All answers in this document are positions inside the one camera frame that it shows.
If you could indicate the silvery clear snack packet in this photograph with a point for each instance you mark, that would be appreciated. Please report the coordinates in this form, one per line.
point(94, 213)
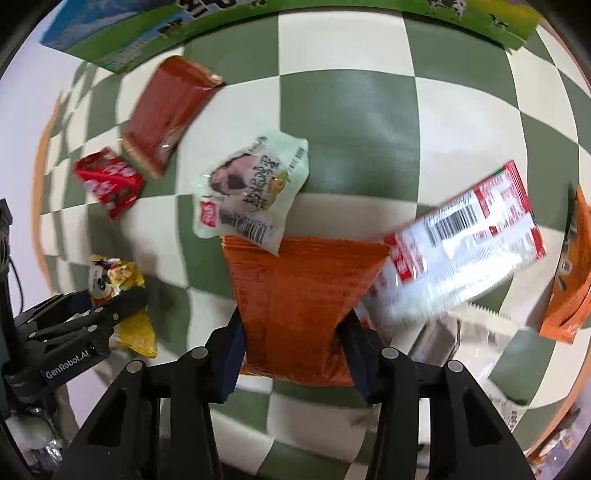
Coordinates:
point(489, 321)

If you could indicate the red and white snack packet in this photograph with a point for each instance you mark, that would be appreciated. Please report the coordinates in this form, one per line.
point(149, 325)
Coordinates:
point(461, 249)

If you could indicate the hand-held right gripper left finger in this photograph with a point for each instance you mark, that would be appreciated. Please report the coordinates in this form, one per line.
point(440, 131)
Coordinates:
point(228, 367)

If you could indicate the pale green snack packet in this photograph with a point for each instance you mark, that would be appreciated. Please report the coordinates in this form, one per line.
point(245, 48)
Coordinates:
point(249, 194)

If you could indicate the printed cardboard box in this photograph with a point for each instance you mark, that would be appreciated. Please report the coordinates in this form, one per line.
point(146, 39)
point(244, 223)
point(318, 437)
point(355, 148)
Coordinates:
point(138, 32)

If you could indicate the small red snack packet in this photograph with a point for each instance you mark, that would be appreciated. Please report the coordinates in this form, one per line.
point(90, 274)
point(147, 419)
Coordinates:
point(111, 182)

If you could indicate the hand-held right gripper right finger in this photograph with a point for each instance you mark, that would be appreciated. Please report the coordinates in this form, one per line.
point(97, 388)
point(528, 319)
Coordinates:
point(364, 381)

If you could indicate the orange snack packet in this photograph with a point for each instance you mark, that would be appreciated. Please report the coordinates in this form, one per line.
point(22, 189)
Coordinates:
point(570, 295)
point(295, 304)

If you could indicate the yellow panda print snack packet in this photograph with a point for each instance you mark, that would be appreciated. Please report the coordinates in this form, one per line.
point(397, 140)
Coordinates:
point(115, 274)

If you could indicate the dark red snack packet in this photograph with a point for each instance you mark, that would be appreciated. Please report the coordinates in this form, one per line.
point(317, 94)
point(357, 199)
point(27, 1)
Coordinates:
point(166, 110)

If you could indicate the white crumpled plastic bag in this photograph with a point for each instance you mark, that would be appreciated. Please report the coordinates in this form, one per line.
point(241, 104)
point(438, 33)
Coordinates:
point(27, 429)

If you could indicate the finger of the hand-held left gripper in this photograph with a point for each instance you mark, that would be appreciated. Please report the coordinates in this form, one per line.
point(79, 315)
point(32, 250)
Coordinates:
point(51, 308)
point(124, 304)

